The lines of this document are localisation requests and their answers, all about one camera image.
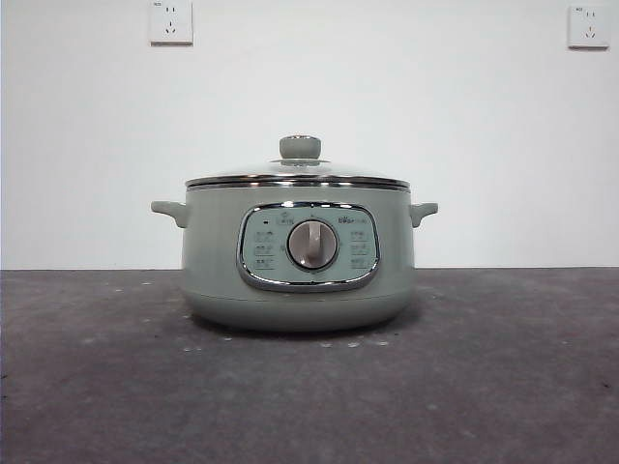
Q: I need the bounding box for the white wall socket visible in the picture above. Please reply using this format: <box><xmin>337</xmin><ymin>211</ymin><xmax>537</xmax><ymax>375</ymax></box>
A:
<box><xmin>567</xmin><ymin>5</ymin><xmax>610</xmax><ymax>50</ymax></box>
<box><xmin>148</xmin><ymin>0</ymin><xmax>194</xmax><ymax>47</ymax></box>

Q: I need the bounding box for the glass pot lid green knob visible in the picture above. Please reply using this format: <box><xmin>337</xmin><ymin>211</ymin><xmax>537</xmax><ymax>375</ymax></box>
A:
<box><xmin>185</xmin><ymin>134</ymin><xmax>410</xmax><ymax>189</ymax></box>

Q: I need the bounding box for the pale green electric pot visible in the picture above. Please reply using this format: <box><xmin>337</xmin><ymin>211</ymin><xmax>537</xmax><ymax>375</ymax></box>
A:
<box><xmin>150</xmin><ymin>182</ymin><xmax>440</xmax><ymax>334</ymax></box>

